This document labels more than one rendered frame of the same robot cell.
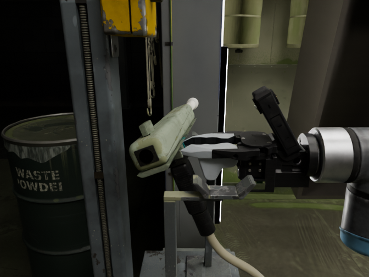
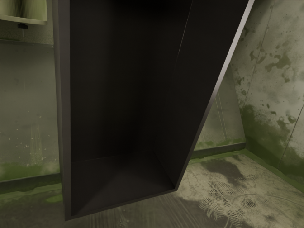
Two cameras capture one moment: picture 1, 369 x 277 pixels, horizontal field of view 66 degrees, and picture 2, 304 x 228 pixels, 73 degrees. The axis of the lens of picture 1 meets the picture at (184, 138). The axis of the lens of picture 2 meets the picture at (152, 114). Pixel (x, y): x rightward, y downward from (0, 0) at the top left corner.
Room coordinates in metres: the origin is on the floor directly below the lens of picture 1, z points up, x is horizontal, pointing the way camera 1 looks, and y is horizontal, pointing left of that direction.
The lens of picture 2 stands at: (0.66, -0.58, 1.28)
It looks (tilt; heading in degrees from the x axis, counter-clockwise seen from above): 21 degrees down; 331
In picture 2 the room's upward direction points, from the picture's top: 7 degrees clockwise
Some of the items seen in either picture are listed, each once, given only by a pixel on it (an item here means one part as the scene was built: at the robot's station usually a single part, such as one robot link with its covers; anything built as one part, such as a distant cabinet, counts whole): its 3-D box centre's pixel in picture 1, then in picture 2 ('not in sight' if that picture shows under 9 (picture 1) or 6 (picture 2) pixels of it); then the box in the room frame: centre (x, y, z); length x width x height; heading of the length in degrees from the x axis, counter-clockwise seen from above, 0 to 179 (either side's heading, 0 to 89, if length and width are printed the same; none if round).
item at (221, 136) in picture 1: (209, 150); not in sight; (0.48, -0.04, 1.10); 0.09 x 0.03 x 0.06; 77
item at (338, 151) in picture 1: (323, 154); not in sight; (0.44, -0.23, 1.11); 0.10 x 0.05 x 0.09; 175
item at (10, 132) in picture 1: (65, 127); not in sight; (1.44, 0.63, 0.86); 0.54 x 0.54 x 0.01
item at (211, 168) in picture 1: (209, 163); not in sight; (0.43, -0.04, 1.10); 0.09 x 0.03 x 0.06; 93
